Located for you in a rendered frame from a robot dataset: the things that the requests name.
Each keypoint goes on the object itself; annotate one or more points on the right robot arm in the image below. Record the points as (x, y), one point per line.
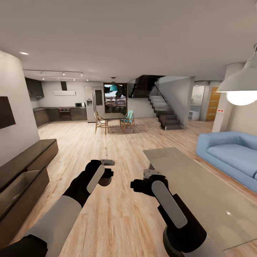
(191, 237)

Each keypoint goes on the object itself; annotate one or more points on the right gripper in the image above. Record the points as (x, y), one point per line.
(137, 185)

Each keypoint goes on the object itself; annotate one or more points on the fridge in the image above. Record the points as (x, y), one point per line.
(95, 102)

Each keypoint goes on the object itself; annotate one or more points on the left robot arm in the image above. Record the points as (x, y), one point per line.
(47, 237)

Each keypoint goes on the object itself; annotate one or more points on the range hood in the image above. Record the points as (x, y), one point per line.
(64, 90)

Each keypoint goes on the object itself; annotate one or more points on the coffee table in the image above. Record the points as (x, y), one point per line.
(228, 217)

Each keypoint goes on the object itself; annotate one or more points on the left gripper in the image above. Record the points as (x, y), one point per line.
(108, 173)

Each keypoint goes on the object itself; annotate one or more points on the cauldron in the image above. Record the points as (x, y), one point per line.
(170, 244)

